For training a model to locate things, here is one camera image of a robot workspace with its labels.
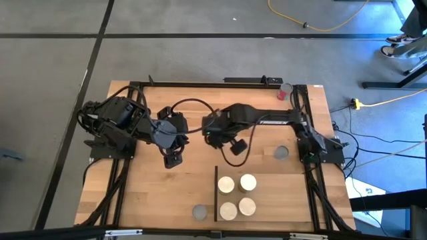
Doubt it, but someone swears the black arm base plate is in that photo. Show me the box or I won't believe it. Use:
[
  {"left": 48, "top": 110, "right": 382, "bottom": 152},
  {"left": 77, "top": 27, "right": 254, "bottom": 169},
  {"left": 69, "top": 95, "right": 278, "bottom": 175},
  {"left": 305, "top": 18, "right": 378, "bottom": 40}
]
[
  {"left": 83, "top": 139, "right": 137, "bottom": 160},
  {"left": 298, "top": 138, "right": 346, "bottom": 165}
]

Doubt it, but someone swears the black floor beam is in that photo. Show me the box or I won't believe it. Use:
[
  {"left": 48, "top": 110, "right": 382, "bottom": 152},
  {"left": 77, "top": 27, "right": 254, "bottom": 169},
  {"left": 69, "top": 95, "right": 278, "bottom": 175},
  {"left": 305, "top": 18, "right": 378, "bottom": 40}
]
[{"left": 349, "top": 188, "right": 427, "bottom": 213}]

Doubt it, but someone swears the person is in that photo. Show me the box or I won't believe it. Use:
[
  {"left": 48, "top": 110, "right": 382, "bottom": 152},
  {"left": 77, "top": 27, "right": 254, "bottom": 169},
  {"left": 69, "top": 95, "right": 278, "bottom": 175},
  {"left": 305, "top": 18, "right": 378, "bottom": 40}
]
[{"left": 380, "top": 0, "right": 427, "bottom": 60}]

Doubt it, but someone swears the apple label tin can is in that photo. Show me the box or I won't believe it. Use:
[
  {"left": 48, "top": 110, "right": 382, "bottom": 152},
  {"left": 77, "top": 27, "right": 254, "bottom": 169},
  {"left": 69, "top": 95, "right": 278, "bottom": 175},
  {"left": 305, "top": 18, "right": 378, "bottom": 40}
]
[{"left": 238, "top": 197, "right": 257, "bottom": 217}]

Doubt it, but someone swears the red cup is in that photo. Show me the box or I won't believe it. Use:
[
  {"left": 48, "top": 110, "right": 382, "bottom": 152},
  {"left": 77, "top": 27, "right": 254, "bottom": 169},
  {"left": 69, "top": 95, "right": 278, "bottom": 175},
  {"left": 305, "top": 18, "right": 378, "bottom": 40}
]
[{"left": 276, "top": 83, "right": 294, "bottom": 101}]

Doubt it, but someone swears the person's shoe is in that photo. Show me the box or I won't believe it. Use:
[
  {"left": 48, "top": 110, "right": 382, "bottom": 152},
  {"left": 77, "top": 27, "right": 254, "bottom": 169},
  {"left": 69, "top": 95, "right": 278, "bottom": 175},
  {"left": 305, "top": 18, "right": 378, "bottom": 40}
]
[
  {"left": 380, "top": 45, "right": 401, "bottom": 58},
  {"left": 385, "top": 33, "right": 422, "bottom": 46}
]

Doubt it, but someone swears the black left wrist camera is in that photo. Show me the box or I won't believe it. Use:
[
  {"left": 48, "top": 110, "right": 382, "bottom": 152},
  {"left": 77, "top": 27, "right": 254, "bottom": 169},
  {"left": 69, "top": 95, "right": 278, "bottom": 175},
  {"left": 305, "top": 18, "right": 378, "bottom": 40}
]
[{"left": 163, "top": 155, "right": 183, "bottom": 169}]

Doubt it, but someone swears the pears label tin can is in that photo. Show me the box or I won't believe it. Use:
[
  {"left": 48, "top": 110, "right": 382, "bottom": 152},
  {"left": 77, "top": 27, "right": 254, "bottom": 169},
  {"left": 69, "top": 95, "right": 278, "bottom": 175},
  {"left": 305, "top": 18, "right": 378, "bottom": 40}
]
[
  {"left": 219, "top": 201, "right": 238, "bottom": 221},
  {"left": 218, "top": 176, "right": 236, "bottom": 195}
]

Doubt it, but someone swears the beige floor cable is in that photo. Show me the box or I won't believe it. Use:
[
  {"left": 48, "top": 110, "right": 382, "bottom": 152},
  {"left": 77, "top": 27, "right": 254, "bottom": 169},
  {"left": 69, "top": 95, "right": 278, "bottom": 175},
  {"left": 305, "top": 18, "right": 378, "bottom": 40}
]
[{"left": 353, "top": 139, "right": 427, "bottom": 168}]

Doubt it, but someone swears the teal tin can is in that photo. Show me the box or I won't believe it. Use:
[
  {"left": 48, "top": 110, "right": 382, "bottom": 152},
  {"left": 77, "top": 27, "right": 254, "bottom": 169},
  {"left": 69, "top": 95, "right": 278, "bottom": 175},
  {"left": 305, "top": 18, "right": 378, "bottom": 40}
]
[{"left": 274, "top": 145, "right": 290, "bottom": 161}]

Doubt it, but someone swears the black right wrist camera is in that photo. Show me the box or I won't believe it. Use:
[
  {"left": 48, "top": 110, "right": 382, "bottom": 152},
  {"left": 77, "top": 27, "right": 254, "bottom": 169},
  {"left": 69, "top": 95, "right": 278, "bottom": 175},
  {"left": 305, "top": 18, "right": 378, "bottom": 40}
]
[{"left": 229, "top": 138, "right": 249, "bottom": 157}]

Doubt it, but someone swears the black shelf side frame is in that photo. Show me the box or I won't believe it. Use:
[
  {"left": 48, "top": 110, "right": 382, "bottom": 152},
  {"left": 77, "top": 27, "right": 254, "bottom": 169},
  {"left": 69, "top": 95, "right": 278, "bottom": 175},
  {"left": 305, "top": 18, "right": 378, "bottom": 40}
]
[{"left": 213, "top": 165, "right": 219, "bottom": 223}]

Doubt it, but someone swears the mixed fruit label tin can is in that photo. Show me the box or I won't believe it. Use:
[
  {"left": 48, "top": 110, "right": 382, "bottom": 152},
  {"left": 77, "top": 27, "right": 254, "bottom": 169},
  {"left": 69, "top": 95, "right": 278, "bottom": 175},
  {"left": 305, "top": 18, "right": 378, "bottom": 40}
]
[{"left": 238, "top": 173, "right": 258, "bottom": 193}]

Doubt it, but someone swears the black table edge bracket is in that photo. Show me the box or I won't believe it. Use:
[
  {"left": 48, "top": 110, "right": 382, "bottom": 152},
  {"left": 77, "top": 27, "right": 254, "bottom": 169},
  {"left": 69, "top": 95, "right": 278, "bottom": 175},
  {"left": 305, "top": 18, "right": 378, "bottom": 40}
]
[{"left": 223, "top": 75, "right": 284, "bottom": 85}]

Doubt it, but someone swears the yellow extension cord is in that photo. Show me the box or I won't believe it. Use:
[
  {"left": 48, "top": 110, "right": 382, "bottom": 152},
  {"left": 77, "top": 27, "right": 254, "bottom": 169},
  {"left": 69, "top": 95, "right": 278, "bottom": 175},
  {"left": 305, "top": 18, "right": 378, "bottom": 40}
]
[{"left": 350, "top": 87, "right": 427, "bottom": 111}]

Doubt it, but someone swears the yellow floor cable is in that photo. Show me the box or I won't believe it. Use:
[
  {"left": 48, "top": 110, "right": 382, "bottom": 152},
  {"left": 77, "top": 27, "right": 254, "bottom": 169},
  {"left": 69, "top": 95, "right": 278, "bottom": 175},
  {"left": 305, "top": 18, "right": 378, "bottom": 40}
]
[{"left": 266, "top": 0, "right": 370, "bottom": 33}]

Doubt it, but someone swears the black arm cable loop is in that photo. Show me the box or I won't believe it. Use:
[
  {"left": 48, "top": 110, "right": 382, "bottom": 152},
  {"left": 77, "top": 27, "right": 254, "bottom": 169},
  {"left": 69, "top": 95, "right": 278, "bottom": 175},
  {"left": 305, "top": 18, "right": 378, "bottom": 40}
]
[
  {"left": 169, "top": 97, "right": 220, "bottom": 135},
  {"left": 220, "top": 113, "right": 271, "bottom": 167},
  {"left": 99, "top": 85, "right": 159, "bottom": 131}
]

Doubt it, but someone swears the black table frame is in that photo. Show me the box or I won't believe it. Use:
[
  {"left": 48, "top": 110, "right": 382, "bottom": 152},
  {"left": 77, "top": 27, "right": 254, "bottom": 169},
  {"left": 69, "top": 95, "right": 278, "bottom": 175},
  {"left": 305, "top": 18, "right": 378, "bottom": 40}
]
[{"left": 99, "top": 81, "right": 355, "bottom": 233}]

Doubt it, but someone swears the silver corner bracket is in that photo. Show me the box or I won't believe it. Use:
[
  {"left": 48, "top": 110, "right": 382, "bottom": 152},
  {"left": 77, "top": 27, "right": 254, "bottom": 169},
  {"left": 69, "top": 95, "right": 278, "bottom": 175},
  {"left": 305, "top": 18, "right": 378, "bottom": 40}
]
[
  {"left": 105, "top": 229, "right": 143, "bottom": 237},
  {"left": 289, "top": 232, "right": 330, "bottom": 240}
]

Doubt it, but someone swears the black floor cable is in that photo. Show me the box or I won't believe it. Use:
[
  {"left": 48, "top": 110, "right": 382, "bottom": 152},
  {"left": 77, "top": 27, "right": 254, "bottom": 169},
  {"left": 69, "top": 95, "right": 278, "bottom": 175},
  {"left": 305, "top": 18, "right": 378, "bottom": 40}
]
[{"left": 328, "top": 106, "right": 427, "bottom": 161}]

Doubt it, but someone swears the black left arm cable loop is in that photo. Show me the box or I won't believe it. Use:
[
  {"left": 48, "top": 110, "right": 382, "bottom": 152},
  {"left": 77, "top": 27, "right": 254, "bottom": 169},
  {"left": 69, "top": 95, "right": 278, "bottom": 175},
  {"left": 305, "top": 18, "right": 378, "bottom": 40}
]
[
  {"left": 169, "top": 97, "right": 220, "bottom": 135},
  {"left": 99, "top": 85, "right": 159, "bottom": 131}
]

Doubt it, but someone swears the yellow red fruit tin can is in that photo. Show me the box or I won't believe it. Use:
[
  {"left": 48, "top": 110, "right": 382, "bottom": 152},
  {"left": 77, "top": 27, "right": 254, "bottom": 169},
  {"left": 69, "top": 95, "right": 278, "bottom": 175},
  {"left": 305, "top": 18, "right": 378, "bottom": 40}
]
[{"left": 191, "top": 204, "right": 208, "bottom": 221}]

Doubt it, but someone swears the white paper sheet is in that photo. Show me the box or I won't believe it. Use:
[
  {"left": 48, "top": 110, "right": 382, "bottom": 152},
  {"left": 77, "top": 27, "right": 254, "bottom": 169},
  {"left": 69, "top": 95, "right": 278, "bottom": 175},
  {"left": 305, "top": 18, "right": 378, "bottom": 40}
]
[{"left": 345, "top": 176, "right": 387, "bottom": 228}]

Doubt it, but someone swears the black rig crossbar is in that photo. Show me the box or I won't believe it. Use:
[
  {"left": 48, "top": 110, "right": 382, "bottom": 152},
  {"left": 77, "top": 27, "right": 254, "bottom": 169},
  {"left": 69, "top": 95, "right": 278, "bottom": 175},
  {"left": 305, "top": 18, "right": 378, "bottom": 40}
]
[{"left": 0, "top": 225, "right": 427, "bottom": 240}]

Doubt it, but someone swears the black metal stand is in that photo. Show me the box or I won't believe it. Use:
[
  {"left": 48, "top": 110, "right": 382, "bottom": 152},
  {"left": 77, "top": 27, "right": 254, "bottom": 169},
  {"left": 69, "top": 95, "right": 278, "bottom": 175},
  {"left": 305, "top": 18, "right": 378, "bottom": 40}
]
[{"left": 362, "top": 55, "right": 427, "bottom": 90}]

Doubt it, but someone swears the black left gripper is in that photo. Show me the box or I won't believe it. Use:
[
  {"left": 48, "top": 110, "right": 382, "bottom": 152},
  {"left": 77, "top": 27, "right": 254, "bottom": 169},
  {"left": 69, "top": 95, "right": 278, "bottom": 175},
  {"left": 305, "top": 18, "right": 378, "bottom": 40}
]
[{"left": 151, "top": 119, "right": 188, "bottom": 157}]

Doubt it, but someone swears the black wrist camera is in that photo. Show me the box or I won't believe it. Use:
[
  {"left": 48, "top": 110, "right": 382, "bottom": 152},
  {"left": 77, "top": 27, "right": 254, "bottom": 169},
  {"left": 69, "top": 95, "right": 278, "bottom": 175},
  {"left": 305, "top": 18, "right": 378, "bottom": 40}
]
[
  {"left": 229, "top": 138, "right": 249, "bottom": 157},
  {"left": 163, "top": 155, "right": 183, "bottom": 169}
]

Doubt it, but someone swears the black right arm cable loop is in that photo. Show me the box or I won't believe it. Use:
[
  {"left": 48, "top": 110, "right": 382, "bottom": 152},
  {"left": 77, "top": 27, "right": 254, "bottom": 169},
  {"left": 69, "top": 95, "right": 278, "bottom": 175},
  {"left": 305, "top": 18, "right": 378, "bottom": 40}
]
[{"left": 220, "top": 113, "right": 271, "bottom": 167}]

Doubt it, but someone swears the black cable bundle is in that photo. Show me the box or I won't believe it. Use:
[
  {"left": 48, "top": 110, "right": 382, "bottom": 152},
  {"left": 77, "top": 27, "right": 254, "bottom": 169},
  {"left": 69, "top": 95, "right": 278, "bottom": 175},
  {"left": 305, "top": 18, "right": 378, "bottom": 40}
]
[
  {"left": 305, "top": 163, "right": 354, "bottom": 233},
  {"left": 78, "top": 159, "right": 133, "bottom": 228}
]

